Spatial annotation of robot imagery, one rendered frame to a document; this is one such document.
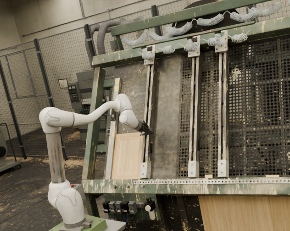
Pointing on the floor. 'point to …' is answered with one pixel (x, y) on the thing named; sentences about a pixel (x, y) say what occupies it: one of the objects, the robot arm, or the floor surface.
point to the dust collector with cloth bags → (0, 149)
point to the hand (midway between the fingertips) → (149, 132)
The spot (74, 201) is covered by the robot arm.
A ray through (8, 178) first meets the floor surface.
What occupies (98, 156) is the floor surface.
